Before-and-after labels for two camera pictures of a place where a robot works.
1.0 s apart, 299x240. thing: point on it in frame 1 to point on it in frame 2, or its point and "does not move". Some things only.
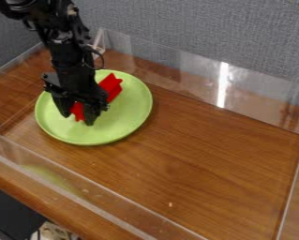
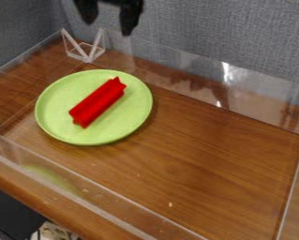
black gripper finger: x=92 y=110 to x=129 y=14
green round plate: x=123 y=117 does not move
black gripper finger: x=62 y=103 to x=88 y=9
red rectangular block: x=111 y=85 does not move
